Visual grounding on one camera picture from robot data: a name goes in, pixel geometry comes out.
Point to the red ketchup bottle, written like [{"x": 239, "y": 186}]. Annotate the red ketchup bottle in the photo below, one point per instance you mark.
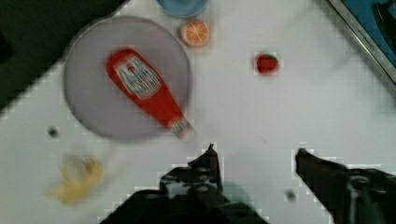
[{"x": 139, "y": 81}]

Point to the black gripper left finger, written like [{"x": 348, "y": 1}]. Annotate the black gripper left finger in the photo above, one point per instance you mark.
[{"x": 187, "y": 195}]

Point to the orange slice toy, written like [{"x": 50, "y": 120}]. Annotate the orange slice toy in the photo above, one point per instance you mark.
[{"x": 195, "y": 33}]

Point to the peeled banana toy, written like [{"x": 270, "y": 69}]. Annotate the peeled banana toy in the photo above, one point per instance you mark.
[{"x": 80, "y": 178}]

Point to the blue bowl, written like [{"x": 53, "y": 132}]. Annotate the blue bowl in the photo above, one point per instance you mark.
[{"x": 182, "y": 8}]

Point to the red strawberry toy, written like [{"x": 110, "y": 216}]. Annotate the red strawberry toy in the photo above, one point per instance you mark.
[{"x": 266, "y": 64}]

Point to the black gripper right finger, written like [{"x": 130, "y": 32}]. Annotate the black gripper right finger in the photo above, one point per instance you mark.
[{"x": 350, "y": 195}]

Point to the grey round plate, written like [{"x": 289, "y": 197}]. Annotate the grey round plate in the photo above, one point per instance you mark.
[{"x": 92, "y": 96}]

